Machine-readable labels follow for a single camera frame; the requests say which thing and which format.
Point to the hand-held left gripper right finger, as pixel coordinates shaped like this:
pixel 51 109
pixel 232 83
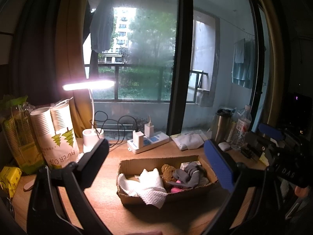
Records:
pixel 218 164

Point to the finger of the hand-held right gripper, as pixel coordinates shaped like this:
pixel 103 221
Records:
pixel 270 131

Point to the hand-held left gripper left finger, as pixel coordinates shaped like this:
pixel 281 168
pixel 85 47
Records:
pixel 94 162

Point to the grey socks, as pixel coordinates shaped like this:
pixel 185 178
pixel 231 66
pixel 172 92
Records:
pixel 192 175

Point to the pink plush toy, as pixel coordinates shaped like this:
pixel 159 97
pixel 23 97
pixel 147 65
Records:
pixel 177 188

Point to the brown bear plush toy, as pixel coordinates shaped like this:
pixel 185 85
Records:
pixel 168 172

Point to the cardboard box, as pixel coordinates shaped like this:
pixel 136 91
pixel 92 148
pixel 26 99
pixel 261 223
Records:
pixel 171 195

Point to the person's right hand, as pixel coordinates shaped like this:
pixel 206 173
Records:
pixel 302 191

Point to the white earbud case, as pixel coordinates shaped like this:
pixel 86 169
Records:
pixel 224 146

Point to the white desk lamp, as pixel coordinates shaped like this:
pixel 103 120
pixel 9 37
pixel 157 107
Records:
pixel 91 137

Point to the clear water bottle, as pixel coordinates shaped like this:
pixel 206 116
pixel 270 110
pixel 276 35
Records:
pixel 240 129

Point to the folded white cloth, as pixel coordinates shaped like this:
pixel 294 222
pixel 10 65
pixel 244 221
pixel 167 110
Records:
pixel 190 140

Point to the steel thermos cup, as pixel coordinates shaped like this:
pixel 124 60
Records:
pixel 221 127

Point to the white paper cup pack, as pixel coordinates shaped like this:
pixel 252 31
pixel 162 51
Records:
pixel 57 137

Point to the white power strip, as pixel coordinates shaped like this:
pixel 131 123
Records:
pixel 154 142

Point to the large hanging blue towel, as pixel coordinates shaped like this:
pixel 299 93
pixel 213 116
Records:
pixel 247 71

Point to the small white charger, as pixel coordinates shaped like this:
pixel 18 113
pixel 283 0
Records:
pixel 149 128

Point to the flat wooden stick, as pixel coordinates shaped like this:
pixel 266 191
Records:
pixel 29 184

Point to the green paper cup pack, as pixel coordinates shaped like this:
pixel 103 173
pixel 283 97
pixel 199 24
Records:
pixel 19 137

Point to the small hanging white towel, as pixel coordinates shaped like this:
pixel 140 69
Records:
pixel 239 51

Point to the yellow box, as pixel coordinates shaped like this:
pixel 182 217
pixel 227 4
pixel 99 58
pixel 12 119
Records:
pixel 9 180

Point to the balcony railing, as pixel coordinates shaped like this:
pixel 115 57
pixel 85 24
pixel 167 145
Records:
pixel 137 83

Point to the yellow curtain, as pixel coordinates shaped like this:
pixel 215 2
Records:
pixel 73 53

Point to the hanging dark clothes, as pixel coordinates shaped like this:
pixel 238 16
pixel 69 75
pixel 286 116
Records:
pixel 101 29

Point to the black window frame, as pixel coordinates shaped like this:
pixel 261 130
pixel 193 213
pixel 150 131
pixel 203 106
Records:
pixel 181 53

